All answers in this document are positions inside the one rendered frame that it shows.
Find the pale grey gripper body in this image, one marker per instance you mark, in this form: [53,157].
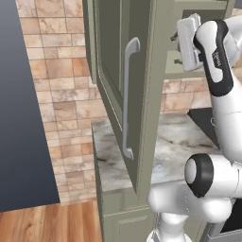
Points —
[187,44]

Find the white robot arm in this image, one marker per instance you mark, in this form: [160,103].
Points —
[227,126]

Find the olive green cabinet door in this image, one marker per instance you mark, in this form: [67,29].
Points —
[141,63]

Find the olive green base cabinet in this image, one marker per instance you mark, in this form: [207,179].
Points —
[126,220]

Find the black hob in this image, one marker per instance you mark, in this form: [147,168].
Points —
[204,121]

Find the dark grey fridge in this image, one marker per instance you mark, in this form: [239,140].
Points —
[19,110]

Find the grey oven with dark door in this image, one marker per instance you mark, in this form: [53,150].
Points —
[230,227]

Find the olive green wall cabinet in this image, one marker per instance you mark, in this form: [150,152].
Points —
[176,64]

